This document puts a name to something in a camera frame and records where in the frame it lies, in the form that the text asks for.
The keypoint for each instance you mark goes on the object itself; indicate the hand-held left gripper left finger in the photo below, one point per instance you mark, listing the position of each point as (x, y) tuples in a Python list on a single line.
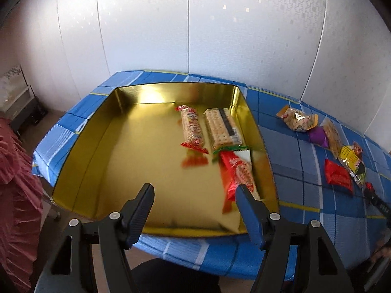
[(142, 210)]

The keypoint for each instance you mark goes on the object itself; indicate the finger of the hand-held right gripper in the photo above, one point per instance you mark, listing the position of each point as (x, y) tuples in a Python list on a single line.
[(378, 203)]

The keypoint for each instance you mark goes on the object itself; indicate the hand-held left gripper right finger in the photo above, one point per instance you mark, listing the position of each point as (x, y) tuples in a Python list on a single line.
[(247, 213)]

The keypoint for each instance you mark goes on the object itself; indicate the red snack packet gold print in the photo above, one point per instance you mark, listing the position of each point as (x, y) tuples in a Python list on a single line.
[(369, 186)]

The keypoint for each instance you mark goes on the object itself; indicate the red and white wafer packet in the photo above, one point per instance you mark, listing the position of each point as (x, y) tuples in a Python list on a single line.
[(239, 168)]

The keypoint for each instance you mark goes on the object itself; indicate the shiny red snack packet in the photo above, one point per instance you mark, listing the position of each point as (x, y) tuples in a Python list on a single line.
[(337, 175)]

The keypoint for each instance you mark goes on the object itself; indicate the gold metal tin tray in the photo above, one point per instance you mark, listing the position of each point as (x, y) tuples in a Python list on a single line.
[(137, 158)]

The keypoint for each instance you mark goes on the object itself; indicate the yellow and black snack packet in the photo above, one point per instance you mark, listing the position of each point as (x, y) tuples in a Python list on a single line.
[(351, 158)]

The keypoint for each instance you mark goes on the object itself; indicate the round cracker packet red ends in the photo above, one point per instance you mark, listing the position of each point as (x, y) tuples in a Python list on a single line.
[(191, 126)]

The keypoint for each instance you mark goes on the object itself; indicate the gold and orange nut packet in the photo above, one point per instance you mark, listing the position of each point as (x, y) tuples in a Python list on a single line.
[(297, 119)]

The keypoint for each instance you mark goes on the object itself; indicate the blue plaid tablecloth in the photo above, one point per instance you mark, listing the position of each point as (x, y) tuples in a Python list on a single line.
[(305, 195)]

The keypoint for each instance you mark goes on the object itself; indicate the clear orange cracker packet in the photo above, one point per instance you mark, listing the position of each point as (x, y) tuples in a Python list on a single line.
[(333, 137)]

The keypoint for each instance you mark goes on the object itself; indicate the purple wrapped candy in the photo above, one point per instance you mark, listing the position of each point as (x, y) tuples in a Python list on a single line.
[(317, 135)]

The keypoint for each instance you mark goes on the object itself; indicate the square cracker packet dark label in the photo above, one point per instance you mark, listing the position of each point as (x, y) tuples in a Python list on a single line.
[(217, 126)]

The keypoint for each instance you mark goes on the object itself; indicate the red ruffled cloth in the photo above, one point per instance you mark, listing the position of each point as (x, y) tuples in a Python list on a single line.
[(18, 204)]

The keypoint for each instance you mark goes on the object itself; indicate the black stand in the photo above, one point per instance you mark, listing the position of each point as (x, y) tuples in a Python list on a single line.
[(30, 113)]

